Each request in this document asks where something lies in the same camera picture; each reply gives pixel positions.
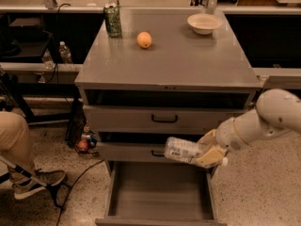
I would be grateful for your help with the red apple on floor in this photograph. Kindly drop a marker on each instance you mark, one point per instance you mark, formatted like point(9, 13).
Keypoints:
point(83, 145)

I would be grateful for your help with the grey middle drawer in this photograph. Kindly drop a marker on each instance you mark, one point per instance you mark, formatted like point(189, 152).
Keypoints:
point(136, 152)

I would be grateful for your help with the clear plastic water bottle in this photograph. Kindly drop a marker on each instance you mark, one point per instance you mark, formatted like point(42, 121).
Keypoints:
point(184, 151)

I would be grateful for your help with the white bowl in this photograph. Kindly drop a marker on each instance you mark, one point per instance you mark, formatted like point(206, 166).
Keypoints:
point(204, 24)

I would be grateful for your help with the black mesh bin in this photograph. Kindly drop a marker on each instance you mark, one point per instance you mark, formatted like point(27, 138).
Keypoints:
point(76, 125)

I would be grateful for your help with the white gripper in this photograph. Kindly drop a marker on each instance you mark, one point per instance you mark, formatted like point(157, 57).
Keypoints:
point(226, 134)

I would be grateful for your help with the grey top drawer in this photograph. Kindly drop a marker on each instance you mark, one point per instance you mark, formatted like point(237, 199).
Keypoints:
point(156, 120)

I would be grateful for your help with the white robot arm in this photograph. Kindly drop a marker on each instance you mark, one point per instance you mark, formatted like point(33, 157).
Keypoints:
point(277, 112)

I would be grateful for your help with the orange fruit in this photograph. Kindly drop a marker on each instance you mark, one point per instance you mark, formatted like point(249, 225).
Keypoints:
point(144, 40)

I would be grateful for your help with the grey metal drawer cabinet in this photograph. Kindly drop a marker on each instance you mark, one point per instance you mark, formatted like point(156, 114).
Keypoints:
point(180, 69)

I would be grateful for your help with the small water bottle on shelf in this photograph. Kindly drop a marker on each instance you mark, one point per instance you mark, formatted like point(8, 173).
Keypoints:
point(65, 53)

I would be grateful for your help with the grey sneaker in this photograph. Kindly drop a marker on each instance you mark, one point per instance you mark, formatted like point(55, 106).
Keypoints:
point(31, 187)

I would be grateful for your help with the black white cane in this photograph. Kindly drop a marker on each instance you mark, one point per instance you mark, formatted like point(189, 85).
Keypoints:
point(52, 189)

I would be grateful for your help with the grey open bottom drawer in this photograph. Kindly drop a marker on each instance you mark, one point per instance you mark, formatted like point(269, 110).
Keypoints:
point(159, 194)

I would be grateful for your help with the person leg beige trousers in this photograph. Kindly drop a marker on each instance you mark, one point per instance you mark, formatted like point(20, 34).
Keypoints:
point(15, 143)

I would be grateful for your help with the green soda can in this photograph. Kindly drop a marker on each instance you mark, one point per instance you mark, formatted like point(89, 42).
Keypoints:
point(112, 20)

